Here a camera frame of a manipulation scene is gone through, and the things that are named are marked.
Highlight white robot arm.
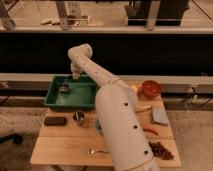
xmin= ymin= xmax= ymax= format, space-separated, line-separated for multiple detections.
xmin=68 ymin=44 xmax=160 ymax=171

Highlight red chili pepper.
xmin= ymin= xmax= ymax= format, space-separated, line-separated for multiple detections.
xmin=142 ymin=125 xmax=159 ymax=135

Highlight small brush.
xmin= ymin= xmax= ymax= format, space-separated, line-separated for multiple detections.
xmin=59 ymin=87 xmax=70 ymax=93

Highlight cables at right wall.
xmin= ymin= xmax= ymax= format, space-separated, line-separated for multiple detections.
xmin=182 ymin=84 xmax=213 ymax=109

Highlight brown dried food pile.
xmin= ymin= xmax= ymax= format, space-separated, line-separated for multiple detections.
xmin=149 ymin=142 xmax=174 ymax=160

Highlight small metal cup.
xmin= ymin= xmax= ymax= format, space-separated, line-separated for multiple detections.
xmin=73 ymin=111 xmax=85 ymax=126

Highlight green plastic tray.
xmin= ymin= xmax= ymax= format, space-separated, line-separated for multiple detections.
xmin=44 ymin=75 xmax=99 ymax=110

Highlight red bowl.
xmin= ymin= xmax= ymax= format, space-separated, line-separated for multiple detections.
xmin=142 ymin=80 xmax=162 ymax=99

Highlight yellow banana piece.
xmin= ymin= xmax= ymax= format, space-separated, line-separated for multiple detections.
xmin=135 ymin=105 xmax=152 ymax=113

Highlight black rectangular block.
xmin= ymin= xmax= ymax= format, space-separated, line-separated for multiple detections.
xmin=44 ymin=117 xmax=67 ymax=126

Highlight black object on floor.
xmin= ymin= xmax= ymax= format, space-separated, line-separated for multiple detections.
xmin=0 ymin=133 xmax=23 ymax=144

